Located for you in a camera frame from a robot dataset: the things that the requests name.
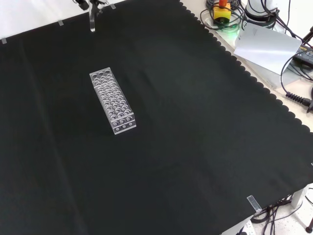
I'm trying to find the clear tape strip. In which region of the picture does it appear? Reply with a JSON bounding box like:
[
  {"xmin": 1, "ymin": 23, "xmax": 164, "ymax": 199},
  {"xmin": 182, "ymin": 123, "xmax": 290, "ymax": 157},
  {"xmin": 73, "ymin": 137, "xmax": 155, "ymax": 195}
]
[{"xmin": 246, "ymin": 195, "xmax": 262, "ymax": 212}]

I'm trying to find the black bench cloth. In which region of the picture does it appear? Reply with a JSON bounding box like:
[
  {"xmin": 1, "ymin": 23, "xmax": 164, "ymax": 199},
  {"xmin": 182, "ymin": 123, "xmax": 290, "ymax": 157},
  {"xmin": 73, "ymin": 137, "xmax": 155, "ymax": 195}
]
[{"xmin": 0, "ymin": 0, "xmax": 313, "ymax": 235}]

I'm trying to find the yellow emergency stop button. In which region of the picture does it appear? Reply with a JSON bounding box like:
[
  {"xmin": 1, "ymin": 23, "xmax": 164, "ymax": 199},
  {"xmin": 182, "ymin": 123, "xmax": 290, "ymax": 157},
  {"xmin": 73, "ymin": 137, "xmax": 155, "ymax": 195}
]
[{"xmin": 213, "ymin": 0, "xmax": 231, "ymax": 25}]

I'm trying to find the white table leg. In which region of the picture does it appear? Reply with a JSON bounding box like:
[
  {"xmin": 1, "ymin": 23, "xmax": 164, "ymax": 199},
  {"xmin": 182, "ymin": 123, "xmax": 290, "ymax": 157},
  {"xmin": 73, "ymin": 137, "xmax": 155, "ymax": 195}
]
[{"xmin": 291, "ymin": 189, "xmax": 304, "ymax": 209}]

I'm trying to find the black tripod leg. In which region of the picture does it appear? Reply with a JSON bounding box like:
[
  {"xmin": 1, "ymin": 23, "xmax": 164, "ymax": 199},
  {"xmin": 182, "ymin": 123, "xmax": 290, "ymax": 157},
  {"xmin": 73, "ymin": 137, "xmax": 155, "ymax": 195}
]
[{"xmin": 300, "ymin": 26, "xmax": 313, "ymax": 48}]

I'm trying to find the black cable with ribbed plug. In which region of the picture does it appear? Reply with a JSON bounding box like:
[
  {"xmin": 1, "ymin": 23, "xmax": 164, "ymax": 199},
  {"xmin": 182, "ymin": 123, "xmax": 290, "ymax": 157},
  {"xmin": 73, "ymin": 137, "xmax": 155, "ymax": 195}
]
[{"xmin": 280, "ymin": 51, "xmax": 313, "ymax": 114}]

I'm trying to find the pale white board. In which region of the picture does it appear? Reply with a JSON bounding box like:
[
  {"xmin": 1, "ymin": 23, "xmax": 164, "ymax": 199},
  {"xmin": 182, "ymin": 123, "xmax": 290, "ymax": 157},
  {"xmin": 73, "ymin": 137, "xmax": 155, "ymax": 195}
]
[{"xmin": 233, "ymin": 23, "xmax": 303, "ymax": 77}]

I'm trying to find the black power adapter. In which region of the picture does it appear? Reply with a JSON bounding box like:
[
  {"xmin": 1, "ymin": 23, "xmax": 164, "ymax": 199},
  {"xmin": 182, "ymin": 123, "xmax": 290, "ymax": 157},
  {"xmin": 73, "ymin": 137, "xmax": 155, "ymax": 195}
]
[{"xmin": 292, "ymin": 46, "xmax": 313, "ymax": 66}]

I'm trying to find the white power strip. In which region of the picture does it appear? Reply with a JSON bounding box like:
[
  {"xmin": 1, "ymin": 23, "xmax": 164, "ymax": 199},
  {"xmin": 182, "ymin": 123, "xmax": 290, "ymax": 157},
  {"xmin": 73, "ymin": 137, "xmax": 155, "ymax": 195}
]
[{"xmin": 233, "ymin": 219, "xmax": 254, "ymax": 235}]

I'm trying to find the clear acrylic test tube rack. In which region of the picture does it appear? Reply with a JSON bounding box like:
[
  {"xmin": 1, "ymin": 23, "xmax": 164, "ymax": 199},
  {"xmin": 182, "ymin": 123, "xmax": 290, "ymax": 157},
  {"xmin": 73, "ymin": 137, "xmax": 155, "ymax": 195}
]
[{"xmin": 89, "ymin": 67, "xmax": 137, "ymax": 136}]

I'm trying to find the clear glass test tube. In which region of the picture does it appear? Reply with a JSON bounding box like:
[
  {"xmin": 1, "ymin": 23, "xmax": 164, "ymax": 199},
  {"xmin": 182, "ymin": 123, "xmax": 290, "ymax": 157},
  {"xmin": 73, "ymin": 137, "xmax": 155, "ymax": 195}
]
[{"xmin": 89, "ymin": 0, "xmax": 97, "ymax": 33}]

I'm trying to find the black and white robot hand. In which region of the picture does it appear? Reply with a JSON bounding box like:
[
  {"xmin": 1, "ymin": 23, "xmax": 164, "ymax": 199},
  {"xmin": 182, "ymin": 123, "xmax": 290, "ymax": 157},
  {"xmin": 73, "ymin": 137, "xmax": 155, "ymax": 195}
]
[{"xmin": 72, "ymin": 0, "xmax": 109, "ymax": 12}]

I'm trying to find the black cable bundle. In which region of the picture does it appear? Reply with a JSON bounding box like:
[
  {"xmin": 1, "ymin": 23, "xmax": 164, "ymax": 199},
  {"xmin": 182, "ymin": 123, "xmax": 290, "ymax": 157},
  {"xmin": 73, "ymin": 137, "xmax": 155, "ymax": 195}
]
[{"xmin": 251, "ymin": 194, "xmax": 297, "ymax": 235}]

